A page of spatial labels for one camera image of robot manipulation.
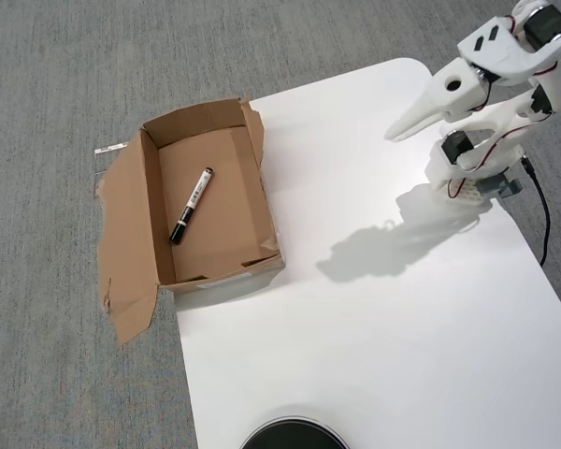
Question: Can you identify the white gripper with hole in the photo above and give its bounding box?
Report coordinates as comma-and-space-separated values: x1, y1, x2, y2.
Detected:
384, 58, 481, 141

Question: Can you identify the white marker pen black cap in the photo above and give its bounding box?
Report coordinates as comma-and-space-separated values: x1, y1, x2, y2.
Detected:
169, 166, 216, 246

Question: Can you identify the open brown cardboard box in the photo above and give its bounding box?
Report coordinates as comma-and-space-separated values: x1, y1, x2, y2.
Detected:
94, 96, 288, 346

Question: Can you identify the grey table clamp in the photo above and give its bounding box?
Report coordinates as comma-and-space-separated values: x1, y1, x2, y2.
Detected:
477, 175, 524, 201

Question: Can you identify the black round disc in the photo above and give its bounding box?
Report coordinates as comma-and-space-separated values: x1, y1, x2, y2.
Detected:
239, 414, 352, 449

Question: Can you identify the black power cable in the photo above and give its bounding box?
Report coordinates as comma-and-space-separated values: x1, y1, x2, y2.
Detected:
521, 156, 552, 268

